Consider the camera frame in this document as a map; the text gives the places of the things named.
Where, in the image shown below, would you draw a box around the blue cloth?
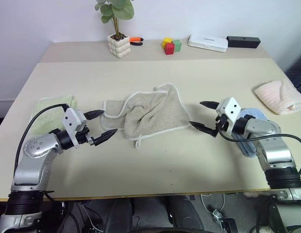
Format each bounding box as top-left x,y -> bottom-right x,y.
231,107 -> 270,159

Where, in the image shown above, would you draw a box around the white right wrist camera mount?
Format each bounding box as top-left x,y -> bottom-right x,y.
217,97 -> 241,125

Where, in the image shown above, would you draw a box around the green cloth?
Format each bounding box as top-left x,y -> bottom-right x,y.
31,95 -> 80,135

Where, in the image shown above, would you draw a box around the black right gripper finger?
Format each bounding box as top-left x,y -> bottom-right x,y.
190,121 -> 217,138
199,100 -> 219,110

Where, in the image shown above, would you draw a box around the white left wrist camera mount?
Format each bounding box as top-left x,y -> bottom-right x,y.
62,108 -> 87,148

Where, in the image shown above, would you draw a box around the white bubble plant pot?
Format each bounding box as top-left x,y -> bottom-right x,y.
107,33 -> 132,60

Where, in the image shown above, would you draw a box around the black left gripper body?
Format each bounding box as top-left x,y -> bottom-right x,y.
75,126 -> 96,147

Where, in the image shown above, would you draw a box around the flat white box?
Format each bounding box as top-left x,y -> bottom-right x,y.
187,34 -> 229,53

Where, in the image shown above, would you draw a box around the black ribbed object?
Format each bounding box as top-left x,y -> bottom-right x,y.
284,56 -> 301,90

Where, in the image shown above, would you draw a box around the thin white cable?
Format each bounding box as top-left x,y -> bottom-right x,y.
201,193 -> 226,212

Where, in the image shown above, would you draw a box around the dark rounded shape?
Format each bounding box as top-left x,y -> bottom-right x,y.
164,194 -> 206,233

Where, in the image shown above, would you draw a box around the metal clamp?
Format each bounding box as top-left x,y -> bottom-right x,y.
212,208 -> 236,233

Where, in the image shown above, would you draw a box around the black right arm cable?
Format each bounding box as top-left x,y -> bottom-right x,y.
218,131 -> 301,176

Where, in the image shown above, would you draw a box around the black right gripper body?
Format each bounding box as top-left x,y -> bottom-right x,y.
214,114 -> 230,137

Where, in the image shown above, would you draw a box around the folded pink towel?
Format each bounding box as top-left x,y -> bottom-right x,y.
254,78 -> 301,116

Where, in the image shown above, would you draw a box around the beige towel with white trim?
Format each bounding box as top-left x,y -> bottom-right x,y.
101,83 -> 192,149

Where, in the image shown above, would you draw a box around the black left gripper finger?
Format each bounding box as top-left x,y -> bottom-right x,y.
85,110 -> 105,120
94,129 -> 118,147

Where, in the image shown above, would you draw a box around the green leafy plant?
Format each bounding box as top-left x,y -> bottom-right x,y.
94,0 -> 135,40

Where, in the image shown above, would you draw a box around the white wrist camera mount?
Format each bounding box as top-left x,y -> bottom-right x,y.
62,108 -> 87,148
217,97 -> 241,125

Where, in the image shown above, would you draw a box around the green wooden block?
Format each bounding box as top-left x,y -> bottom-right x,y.
171,39 -> 183,52

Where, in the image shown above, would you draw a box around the orange handled pliers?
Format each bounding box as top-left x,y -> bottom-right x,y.
129,36 -> 145,47

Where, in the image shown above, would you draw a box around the long black box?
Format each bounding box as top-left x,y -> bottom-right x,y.
226,35 -> 261,50

